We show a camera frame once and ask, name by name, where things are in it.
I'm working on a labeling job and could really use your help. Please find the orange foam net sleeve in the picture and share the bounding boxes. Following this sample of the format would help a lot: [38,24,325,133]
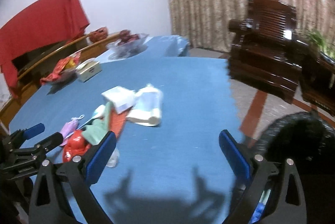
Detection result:
[108,108,131,140]

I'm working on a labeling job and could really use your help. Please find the dark wooden side table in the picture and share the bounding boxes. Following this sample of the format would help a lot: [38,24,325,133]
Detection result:
[299,53,334,116]

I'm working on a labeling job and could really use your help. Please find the white blue plastic pouch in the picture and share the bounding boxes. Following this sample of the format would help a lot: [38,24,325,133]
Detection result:
[127,84,164,127]

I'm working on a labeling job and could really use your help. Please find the dark red apples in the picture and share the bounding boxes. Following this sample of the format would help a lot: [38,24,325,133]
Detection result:
[117,29,140,45]

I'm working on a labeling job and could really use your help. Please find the dark wooden armchair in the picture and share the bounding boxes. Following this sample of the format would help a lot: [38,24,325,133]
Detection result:
[228,0,307,104]

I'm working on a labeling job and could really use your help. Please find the white tube bottle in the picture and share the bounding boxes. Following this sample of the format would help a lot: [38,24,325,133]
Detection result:
[78,105,106,129]

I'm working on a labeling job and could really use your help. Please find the white blue medicine box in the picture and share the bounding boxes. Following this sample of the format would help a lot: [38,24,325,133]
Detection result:
[102,86,136,114]

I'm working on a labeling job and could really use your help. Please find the wooden sideboard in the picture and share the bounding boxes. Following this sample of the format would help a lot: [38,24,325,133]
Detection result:
[1,32,120,129]

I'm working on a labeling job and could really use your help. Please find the black lined trash bin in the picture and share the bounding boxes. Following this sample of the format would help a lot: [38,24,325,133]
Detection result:
[230,111,335,224]

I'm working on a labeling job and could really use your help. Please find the tissue box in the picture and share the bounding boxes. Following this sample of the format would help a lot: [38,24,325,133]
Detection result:
[76,58,102,82]

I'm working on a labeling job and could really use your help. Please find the blue plastic bag scrap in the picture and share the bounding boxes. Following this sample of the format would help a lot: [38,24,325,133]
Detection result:
[249,202,265,224]

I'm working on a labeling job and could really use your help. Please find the red ornament on sideboard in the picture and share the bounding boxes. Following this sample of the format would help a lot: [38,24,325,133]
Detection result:
[89,26,108,43]

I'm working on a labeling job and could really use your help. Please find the red snack packets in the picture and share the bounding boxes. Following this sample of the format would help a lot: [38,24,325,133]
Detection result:
[40,52,81,85]

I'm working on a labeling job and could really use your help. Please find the red plastic bag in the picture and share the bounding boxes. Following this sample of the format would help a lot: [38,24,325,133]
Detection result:
[62,129,91,163]

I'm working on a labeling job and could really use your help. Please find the red cloth cover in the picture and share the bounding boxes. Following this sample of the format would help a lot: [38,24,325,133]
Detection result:
[1,0,89,98]

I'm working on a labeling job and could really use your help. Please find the glass snack dish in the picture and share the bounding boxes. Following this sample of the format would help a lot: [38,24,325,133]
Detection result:
[46,69,77,85]

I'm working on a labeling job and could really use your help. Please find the green potted plant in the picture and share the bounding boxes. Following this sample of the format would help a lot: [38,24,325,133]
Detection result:
[305,29,334,59]

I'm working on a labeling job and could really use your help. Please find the glass fruit bowl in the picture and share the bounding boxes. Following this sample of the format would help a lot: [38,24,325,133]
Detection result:
[106,33,149,60]

